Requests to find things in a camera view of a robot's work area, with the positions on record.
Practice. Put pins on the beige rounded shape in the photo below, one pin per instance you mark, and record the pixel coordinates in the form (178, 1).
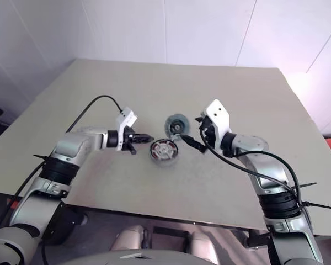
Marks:
(128, 237)
(204, 245)

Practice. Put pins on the black zip tie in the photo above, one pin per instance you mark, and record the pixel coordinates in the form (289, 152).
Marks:
(306, 185)
(317, 205)
(40, 157)

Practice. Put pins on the grey round disc part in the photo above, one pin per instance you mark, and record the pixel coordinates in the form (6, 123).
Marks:
(176, 127)

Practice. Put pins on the black rotor wheel silver hub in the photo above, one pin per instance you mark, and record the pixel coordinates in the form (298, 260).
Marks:
(164, 150)

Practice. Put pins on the silver motor stator housing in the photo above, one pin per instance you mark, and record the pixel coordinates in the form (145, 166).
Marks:
(162, 161)

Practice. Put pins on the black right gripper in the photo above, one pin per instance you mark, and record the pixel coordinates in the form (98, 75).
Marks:
(209, 133)

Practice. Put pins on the black table bracket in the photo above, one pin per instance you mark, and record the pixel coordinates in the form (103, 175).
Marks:
(259, 241)
(171, 233)

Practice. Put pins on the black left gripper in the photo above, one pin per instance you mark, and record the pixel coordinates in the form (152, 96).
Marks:
(129, 138)

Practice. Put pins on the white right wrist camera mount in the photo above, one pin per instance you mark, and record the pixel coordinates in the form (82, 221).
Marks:
(219, 116)

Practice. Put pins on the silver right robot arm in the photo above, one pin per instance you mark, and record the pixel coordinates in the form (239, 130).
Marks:
(267, 165)

